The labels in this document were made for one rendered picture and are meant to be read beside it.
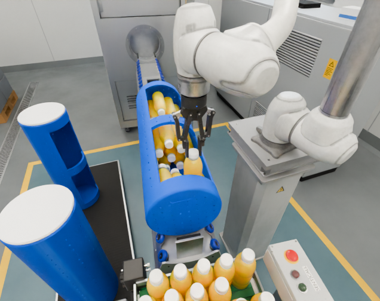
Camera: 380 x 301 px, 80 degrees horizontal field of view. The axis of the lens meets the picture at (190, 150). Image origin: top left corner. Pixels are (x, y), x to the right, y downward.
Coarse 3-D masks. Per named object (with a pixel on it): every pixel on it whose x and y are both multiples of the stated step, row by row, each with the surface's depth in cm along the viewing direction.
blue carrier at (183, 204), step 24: (144, 96) 128; (168, 96) 145; (144, 120) 112; (168, 120) 104; (144, 144) 100; (144, 168) 91; (144, 192) 85; (168, 192) 73; (192, 192) 75; (216, 192) 80; (168, 216) 81; (192, 216) 84; (216, 216) 88
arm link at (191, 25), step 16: (176, 16) 51; (192, 16) 48; (208, 16) 49; (176, 32) 52; (192, 32) 49; (208, 32) 48; (176, 48) 54; (192, 48) 49; (176, 64) 57; (192, 64) 51
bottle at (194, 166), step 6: (198, 156) 80; (186, 162) 80; (192, 162) 79; (198, 162) 80; (186, 168) 81; (192, 168) 80; (198, 168) 80; (186, 174) 82; (192, 174) 81; (198, 174) 82
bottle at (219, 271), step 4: (216, 260) 73; (216, 264) 72; (220, 264) 70; (232, 264) 71; (216, 268) 71; (220, 268) 70; (224, 268) 69; (228, 268) 69; (232, 268) 70; (216, 272) 72; (220, 272) 70; (224, 272) 70; (228, 272) 70; (232, 272) 70; (216, 276) 72; (220, 276) 71; (224, 276) 70; (228, 276) 70; (232, 276) 71; (228, 280) 71; (232, 280) 75
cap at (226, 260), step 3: (222, 255) 70; (225, 255) 70; (228, 255) 70; (222, 258) 69; (225, 258) 69; (228, 258) 69; (231, 258) 69; (222, 261) 69; (225, 261) 69; (228, 261) 69; (231, 261) 69; (222, 264) 68; (225, 264) 68; (228, 264) 68; (231, 264) 68; (225, 267) 69; (228, 267) 69
